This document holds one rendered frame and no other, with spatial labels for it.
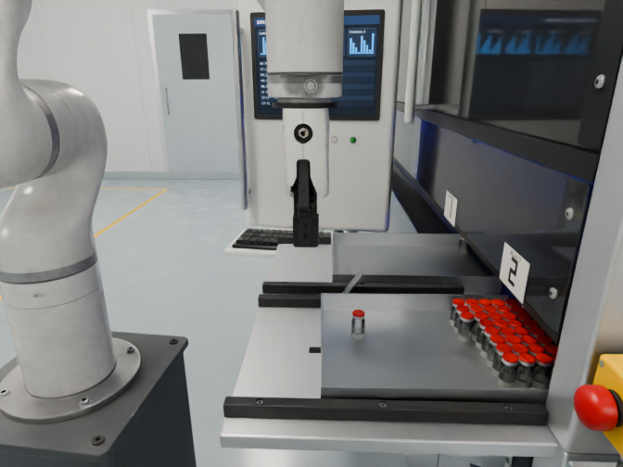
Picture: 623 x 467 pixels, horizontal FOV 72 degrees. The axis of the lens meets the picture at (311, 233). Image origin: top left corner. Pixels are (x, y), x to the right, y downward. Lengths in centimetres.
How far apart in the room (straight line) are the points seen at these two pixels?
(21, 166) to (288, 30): 32
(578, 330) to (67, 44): 667
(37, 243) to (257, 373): 33
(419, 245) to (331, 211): 41
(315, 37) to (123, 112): 614
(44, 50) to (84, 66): 53
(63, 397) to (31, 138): 35
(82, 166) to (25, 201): 8
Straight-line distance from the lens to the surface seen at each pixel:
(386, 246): 113
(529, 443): 62
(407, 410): 58
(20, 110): 56
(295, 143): 47
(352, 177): 142
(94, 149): 67
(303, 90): 47
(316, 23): 48
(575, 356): 57
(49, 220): 63
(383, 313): 81
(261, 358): 69
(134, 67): 647
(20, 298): 65
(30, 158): 57
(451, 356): 72
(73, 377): 70
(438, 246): 116
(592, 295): 53
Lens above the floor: 128
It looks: 19 degrees down
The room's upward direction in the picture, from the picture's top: straight up
